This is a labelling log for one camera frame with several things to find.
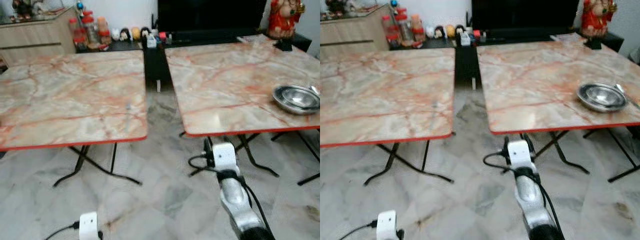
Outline orange-filled red-lidded jar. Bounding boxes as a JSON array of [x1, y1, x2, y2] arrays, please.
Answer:
[[97, 17, 112, 48], [411, 14, 426, 45]]

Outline black television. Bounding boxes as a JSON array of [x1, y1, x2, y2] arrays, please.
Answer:
[[157, 0, 269, 34], [470, 0, 581, 30]]

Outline light wooden cabinet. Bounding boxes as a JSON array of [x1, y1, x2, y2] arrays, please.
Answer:
[[0, 7, 79, 67], [320, 4, 391, 64]]

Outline large red-lidded plastic jar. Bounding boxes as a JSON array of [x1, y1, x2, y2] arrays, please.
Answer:
[[81, 10, 101, 50], [394, 7, 414, 48]]

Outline dark figurines on cabinet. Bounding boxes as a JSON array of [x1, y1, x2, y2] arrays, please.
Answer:
[[324, 0, 352, 21], [11, 0, 35, 22]]

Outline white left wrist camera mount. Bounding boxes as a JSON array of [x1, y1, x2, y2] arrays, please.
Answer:
[[375, 210, 399, 240], [78, 211, 100, 240]]

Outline steel bowl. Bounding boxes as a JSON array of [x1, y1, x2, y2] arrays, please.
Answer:
[[576, 82, 629, 114], [272, 84, 321, 116]]

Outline small red-lidded plastic jar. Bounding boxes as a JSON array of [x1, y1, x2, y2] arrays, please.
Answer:
[[382, 15, 396, 47], [68, 18, 84, 49]]

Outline marble-pattern folding table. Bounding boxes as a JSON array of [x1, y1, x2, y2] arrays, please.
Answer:
[[164, 37, 321, 187], [476, 35, 640, 184], [320, 47, 456, 187], [0, 49, 149, 189]]

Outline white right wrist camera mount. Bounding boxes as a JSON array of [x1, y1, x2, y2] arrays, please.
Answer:
[[505, 139, 532, 171], [210, 142, 239, 174]]

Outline flat printed mat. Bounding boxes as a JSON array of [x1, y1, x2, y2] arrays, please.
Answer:
[[549, 32, 584, 44], [237, 33, 271, 46]]

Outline red and gold statue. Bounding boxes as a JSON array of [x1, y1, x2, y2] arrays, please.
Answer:
[[267, 0, 306, 52], [579, 0, 619, 50]]

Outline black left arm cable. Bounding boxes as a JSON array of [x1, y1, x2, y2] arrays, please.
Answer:
[[339, 221, 379, 240], [44, 221, 82, 240]]

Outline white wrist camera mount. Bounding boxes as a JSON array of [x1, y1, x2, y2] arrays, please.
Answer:
[[505, 139, 532, 171], [78, 211, 100, 240], [210, 142, 239, 174], [375, 210, 399, 240]]

